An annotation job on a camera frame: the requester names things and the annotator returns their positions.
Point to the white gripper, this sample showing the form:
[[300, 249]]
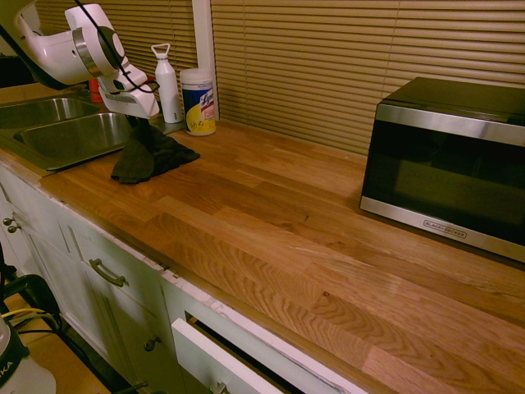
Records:
[[131, 102]]

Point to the dark grey cloth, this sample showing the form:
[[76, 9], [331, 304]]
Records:
[[147, 158]]

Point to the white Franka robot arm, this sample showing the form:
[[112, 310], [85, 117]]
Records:
[[53, 53]]

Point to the white water bottle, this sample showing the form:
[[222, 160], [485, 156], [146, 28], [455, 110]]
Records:
[[168, 82]]

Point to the small orange-red container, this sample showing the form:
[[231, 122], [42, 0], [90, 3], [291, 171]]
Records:
[[94, 92]]

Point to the Lysol wipes canister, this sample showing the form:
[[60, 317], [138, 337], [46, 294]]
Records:
[[199, 102]]

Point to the stainless steel double sink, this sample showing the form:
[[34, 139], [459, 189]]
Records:
[[74, 135]]

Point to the narrow beige window blind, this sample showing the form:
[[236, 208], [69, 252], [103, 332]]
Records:
[[164, 20]]

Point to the dark background appliance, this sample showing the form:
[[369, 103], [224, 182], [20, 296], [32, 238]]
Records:
[[12, 70]]

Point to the round metal cabinet knob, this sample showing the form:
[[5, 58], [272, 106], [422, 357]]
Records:
[[152, 344], [7, 221], [13, 228]]

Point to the white kitchen cabinet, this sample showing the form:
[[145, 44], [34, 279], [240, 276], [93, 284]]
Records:
[[123, 312]]

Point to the wide beige window blind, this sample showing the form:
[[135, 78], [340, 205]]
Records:
[[328, 61]]

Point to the open white drawer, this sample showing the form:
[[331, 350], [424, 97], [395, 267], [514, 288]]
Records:
[[205, 357]]

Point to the white Franka-labelled device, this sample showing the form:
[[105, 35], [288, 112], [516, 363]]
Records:
[[20, 369]]

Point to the black steel Black+Decker microwave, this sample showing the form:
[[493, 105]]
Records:
[[443, 172]]

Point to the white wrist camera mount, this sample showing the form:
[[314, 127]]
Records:
[[125, 80]]

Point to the white window frame post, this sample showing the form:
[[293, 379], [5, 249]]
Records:
[[203, 37]]

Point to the black stand frame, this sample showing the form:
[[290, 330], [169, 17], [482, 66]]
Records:
[[37, 287]]

